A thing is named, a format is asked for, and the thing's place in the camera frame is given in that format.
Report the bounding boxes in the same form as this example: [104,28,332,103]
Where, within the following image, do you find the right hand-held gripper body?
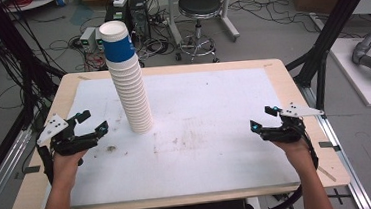
[259,99,328,146]

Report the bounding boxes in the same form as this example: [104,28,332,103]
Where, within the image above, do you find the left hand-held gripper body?
[34,110,100,159]

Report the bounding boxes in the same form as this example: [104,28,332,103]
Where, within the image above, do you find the stack of white paper cups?
[98,17,156,138]

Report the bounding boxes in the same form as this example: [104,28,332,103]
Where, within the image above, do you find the person's right hand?
[270,136,314,172]

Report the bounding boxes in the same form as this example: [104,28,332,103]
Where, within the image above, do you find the person's left hand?
[50,147,91,187]

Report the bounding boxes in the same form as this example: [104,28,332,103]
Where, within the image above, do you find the wooden table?
[0,51,353,209]

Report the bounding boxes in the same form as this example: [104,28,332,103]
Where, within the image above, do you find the white foam mat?
[30,63,303,209]

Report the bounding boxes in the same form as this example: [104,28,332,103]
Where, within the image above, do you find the white floor platform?
[328,35,371,113]

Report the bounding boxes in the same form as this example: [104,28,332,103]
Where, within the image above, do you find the black computer tower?
[102,0,152,44]

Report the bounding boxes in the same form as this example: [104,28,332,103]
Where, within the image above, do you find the black round stool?
[170,0,228,67]

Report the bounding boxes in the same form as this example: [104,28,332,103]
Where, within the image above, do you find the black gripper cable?
[249,128,324,209]
[35,144,57,185]

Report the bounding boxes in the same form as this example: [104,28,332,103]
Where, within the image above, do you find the red cable bundle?
[83,53,108,72]

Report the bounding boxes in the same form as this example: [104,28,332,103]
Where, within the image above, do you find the aluminium rail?
[0,128,39,209]
[299,79,371,209]

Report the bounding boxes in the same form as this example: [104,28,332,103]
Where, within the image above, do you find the black metal frame stand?
[0,0,77,197]
[280,0,371,114]

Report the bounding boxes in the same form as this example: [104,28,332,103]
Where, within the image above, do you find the black floor cables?
[227,0,316,41]

